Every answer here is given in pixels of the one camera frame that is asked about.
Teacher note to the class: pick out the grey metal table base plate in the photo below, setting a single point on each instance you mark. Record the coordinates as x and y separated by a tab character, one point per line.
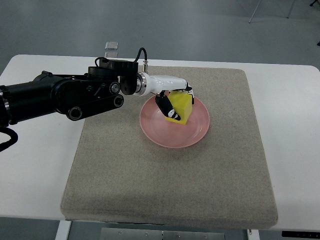
148	234

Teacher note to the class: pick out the pink plate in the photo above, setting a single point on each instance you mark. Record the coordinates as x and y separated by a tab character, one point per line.
174	135

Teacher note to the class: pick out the clear floor markers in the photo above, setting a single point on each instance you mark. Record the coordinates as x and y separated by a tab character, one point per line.
111	49

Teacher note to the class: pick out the white table leg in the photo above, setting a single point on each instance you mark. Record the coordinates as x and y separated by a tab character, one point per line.
63	230

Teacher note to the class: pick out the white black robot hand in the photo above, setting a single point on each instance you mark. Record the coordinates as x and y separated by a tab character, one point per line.
158	85

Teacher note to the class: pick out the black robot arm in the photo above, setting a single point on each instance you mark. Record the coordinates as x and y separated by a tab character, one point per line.
100	90

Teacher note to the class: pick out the metal chair legs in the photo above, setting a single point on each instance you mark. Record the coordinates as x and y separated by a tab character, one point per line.
284	10

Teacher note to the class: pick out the yellow foam block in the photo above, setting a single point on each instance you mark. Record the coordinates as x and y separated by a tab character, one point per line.
182	104

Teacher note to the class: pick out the beige fabric mat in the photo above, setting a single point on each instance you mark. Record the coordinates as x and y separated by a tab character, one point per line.
119	175

